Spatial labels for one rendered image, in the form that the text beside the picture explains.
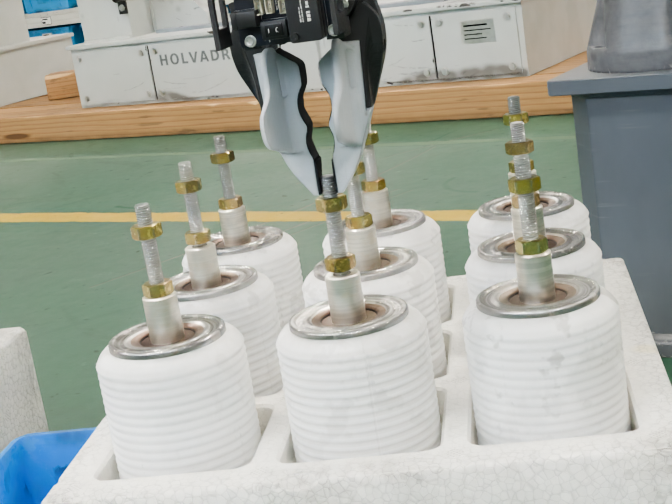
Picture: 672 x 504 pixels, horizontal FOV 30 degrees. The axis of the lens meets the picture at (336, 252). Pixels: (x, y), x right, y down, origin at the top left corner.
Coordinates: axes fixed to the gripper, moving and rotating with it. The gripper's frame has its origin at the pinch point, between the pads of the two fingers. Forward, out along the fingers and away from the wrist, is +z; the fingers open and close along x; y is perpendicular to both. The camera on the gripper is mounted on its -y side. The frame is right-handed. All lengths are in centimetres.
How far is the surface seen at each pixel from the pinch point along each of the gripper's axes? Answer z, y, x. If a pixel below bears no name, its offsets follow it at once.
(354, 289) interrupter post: 7.4, 1.3, 0.8
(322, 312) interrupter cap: 9.3, -0.5, -2.0
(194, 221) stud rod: 4.6, -9.7, -12.8
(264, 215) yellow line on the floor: 35, -140, -48
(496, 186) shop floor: 35, -145, -6
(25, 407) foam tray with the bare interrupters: 23.1, -23.0, -37.0
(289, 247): 10.1, -21.0, -9.5
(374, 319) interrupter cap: 9.3, 1.8, 1.8
